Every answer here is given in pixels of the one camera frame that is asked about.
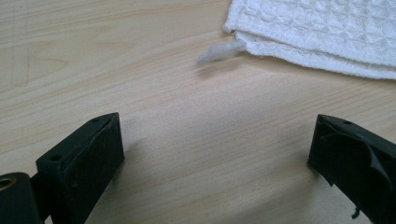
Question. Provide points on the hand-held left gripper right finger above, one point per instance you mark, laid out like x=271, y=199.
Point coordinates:
x=358, y=161

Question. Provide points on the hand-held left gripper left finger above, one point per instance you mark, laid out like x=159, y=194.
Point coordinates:
x=81, y=161

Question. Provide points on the white waffle towel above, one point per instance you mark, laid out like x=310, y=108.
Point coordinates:
x=311, y=31

